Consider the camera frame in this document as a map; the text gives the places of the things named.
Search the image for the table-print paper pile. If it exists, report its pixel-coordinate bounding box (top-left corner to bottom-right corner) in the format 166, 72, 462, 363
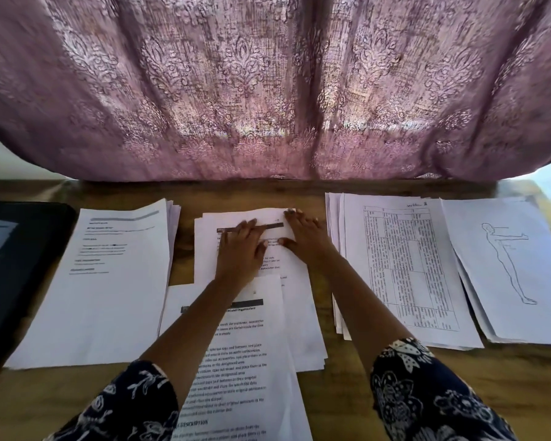
325, 192, 486, 352

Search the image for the person's right hand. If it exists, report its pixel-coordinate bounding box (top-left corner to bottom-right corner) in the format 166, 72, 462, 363
278, 209, 339, 274

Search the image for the stack of printed papers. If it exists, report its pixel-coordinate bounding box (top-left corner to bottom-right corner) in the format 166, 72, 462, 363
4, 198, 182, 371

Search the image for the black folder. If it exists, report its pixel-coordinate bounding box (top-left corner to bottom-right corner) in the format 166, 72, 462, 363
0, 200, 77, 393

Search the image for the person's left forearm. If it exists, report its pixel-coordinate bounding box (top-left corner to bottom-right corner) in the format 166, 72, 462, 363
140, 284, 242, 407

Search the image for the pink patterned curtain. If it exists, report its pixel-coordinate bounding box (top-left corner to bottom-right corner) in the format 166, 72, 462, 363
0, 0, 551, 184

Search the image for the dark-header text paper pile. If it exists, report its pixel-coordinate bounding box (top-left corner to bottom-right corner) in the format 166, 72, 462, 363
193, 207, 330, 374

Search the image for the stack with dark header bar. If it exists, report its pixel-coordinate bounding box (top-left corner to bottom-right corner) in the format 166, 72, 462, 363
158, 275, 314, 441

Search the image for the person's left hand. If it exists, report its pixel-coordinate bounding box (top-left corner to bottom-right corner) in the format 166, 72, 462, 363
213, 218, 268, 296

